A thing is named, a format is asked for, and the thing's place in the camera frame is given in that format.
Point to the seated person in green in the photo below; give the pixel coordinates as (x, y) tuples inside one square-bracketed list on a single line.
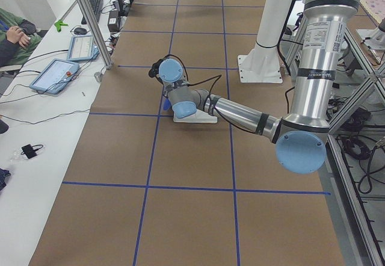
[(19, 39)]

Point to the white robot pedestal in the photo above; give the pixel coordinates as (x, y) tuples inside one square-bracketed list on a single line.
[(261, 65)]

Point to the near blue teach pendant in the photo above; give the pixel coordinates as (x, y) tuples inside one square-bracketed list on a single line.
[(55, 77)]

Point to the white rack with wooden bars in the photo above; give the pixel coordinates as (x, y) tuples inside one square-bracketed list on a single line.
[(198, 117)]

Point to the black computer mouse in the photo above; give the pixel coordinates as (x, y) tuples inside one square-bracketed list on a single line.
[(80, 31)]

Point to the aluminium frame cell structure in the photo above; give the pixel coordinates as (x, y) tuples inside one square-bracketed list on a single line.
[(354, 157)]

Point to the aluminium frame post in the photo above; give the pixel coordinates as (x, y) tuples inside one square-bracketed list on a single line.
[(95, 30)]

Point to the black keyboard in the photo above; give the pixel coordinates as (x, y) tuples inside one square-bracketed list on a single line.
[(96, 7)]

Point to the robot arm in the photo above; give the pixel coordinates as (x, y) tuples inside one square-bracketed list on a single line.
[(300, 135)]

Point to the blue teach pendant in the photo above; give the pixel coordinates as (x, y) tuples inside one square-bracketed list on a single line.
[(55, 77), (82, 48)]

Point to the small metal cylinder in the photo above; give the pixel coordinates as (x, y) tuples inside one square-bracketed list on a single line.
[(98, 76)]

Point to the small black adapter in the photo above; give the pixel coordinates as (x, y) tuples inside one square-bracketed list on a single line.
[(30, 151)]

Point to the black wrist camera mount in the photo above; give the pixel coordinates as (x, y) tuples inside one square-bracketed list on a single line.
[(154, 71)]

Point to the green plastic clamp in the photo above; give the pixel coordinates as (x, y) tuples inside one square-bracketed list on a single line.
[(59, 24)]

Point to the blue towel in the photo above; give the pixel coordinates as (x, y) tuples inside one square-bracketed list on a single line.
[(167, 105)]

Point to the black power brick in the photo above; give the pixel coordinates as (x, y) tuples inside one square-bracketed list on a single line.
[(114, 21)]

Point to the far blue teach pendant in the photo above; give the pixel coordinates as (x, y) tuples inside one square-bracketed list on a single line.
[(82, 48)]

